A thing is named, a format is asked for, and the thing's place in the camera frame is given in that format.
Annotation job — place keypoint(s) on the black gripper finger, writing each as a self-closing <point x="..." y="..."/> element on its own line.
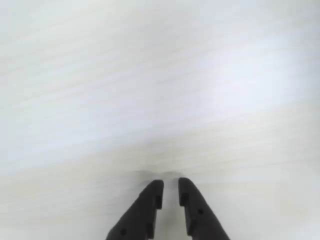
<point x="200" y="220"/>
<point x="140" y="212"/>

